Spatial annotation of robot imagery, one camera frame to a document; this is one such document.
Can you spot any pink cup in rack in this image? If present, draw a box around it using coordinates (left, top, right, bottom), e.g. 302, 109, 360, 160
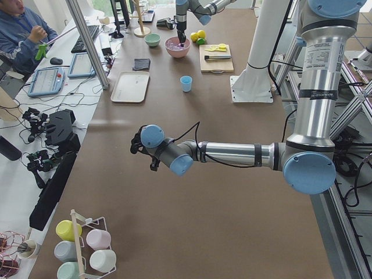
86, 229, 112, 251

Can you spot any person in blue hoodie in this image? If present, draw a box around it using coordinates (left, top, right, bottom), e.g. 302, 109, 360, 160
1, 1, 58, 75

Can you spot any pink bowl of ice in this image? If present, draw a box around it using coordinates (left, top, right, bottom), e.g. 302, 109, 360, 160
164, 37, 191, 58

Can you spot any bamboo cutting board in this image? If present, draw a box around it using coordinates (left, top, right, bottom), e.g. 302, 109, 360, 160
199, 43, 234, 73

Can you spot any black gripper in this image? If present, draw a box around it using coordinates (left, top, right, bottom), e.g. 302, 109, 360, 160
177, 21, 187, 47

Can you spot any aluminium frame post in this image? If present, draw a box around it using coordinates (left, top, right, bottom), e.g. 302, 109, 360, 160
66, 0, 109, 90

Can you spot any white cup in rack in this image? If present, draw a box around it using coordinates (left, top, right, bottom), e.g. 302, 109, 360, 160
90, 249, 116, 273

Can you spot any white wire cup rack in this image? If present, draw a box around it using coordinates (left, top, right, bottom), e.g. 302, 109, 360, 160
70, 209, 117, 278

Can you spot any grey folded cloth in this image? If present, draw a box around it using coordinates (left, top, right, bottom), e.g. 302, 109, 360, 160
133, 58, 151, 71

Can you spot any black keyboard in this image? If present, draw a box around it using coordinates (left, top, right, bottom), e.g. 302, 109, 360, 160
70, 25, 101, 54

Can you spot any light blue plastic cup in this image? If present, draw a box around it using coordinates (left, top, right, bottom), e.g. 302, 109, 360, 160
180, 76, 192, 92

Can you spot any mint cup in rack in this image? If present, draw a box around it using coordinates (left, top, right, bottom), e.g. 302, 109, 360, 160
56, 262, 80, 279

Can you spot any yellow cup in rack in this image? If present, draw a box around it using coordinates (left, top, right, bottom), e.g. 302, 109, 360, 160
55, 220, 75, 241

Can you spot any grey cup in rack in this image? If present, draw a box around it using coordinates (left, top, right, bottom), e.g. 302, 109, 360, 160
54, 241, 77, 263

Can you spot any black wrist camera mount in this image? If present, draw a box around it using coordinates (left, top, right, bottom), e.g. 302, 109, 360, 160
166, 17, 177, 30
130, 126, 144, 155

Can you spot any beige rabbit tray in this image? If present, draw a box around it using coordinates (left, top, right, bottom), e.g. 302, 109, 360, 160
110, 71, 149, 103

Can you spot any green ceramic bowl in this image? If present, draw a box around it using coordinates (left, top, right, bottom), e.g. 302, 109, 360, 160
144, 33, 160, 47

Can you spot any white camera post base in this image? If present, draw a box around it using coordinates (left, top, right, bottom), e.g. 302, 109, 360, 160
230, 0, 292, 103

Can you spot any wooden cup tree stand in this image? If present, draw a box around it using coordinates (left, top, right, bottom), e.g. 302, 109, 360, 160
132, 0, 151, 38

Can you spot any blue teach pendant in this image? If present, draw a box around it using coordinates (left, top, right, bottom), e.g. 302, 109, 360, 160
27, 67, 65, 98
67, 53, 96, 79

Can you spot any yellow lemon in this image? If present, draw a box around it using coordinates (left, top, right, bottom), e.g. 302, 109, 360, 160
190, 33, 199, 42
197, 30, 206, 38

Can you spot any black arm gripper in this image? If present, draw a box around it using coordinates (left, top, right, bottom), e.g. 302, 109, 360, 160
150, 156, 160, 171

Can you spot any green lime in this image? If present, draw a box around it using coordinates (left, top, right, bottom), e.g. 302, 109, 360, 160
196, 38, 206, 45

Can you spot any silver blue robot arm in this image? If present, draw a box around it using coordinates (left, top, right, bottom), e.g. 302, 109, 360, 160
130, 1, 366, 195
174, 0, 235, 47

